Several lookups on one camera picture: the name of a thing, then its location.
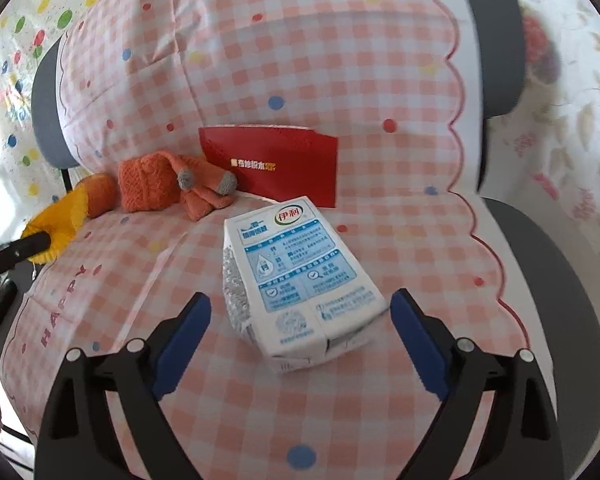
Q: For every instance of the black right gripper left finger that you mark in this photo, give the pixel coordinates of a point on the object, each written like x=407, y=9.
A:
x=77, y=439

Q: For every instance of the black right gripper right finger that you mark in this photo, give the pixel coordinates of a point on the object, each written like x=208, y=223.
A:
x=521, y=439

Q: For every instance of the white blue milk carton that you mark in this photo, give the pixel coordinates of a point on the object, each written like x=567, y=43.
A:
x=293, y=289

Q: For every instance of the red apple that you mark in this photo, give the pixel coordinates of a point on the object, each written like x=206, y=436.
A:
x=101, y=194

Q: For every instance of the grey office chair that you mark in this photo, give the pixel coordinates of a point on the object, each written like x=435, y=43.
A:
x=555, y=267

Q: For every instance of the orange knitted toy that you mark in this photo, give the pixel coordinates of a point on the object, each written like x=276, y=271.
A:
x=162, y=179

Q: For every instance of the red envelope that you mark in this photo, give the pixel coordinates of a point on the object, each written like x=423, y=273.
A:
x=275, y=162

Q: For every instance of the polka dot wall cloth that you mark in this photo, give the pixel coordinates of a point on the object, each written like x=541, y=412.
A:
x=28, y=29

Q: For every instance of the floral wall cloth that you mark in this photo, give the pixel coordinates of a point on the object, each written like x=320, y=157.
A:
x=550, y=141

